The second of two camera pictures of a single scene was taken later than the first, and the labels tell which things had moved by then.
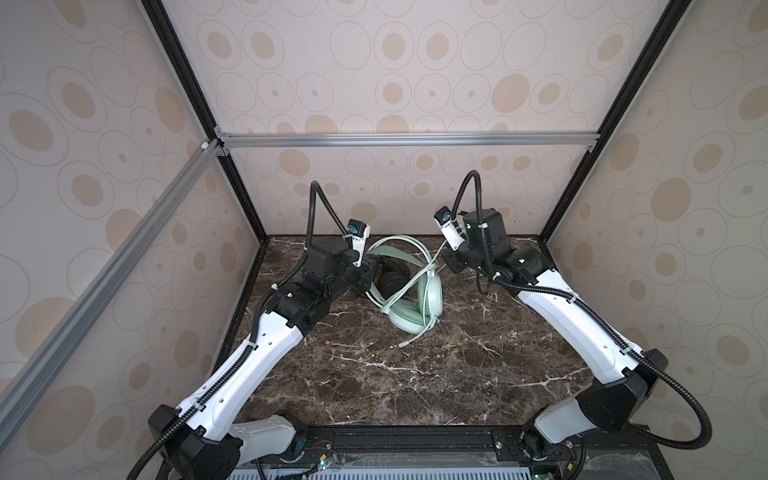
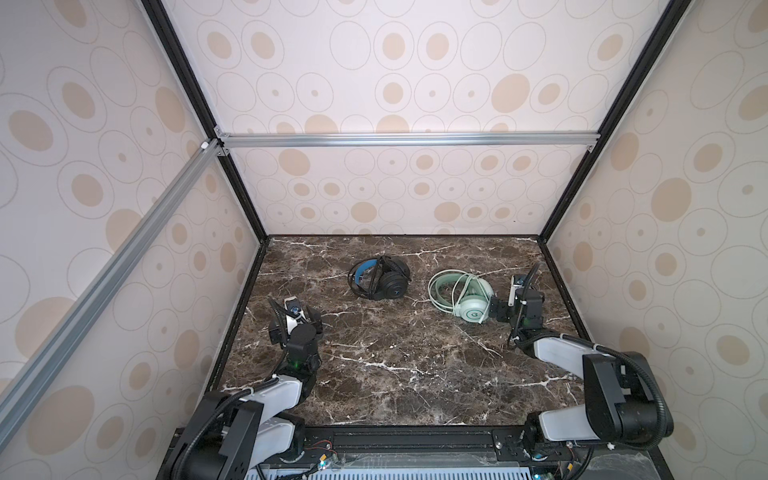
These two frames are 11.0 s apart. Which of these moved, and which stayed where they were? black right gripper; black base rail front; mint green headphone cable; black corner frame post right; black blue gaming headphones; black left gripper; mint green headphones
Moved: mint green headphone cable; black right gripper; mint green headphones; black left gripper
Stayed: black blue gaming headphones; black corner frame post right; black base rail front
